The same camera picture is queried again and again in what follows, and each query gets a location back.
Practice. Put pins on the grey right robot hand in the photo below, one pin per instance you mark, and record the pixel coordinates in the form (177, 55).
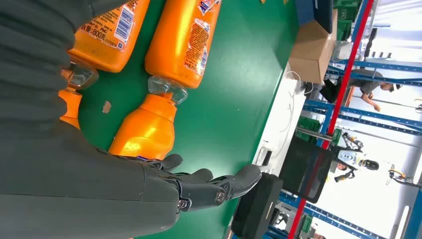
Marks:
(82, 191)

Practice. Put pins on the small brown scrap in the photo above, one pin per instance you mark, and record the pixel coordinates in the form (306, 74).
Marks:
(106, 107)

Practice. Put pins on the black carry case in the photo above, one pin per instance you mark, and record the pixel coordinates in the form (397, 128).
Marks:
(257, 211)

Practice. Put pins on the green table mat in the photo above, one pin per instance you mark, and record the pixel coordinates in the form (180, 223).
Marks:
(230, 82)

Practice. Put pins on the dark monitor screen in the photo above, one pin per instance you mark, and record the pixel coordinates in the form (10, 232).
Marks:
(306, 168)

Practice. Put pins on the green plastic crate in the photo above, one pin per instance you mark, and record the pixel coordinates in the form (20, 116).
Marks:
(308, 127)
(344, 19)

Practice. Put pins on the blue shelving rack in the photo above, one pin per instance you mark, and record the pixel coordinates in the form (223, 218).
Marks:
(316, 107)

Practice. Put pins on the brown cardboard box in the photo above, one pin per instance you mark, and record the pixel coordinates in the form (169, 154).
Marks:
(310, 56)

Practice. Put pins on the background humanoid robot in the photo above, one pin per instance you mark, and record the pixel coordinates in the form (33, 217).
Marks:
(349, 158)

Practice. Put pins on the red pole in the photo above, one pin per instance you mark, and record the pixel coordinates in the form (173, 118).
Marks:
(345, 76)

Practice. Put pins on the dark blue folder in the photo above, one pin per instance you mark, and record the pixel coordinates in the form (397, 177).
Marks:
(313, 13)

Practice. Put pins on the person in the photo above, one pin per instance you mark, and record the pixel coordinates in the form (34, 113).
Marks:
(366, 84)

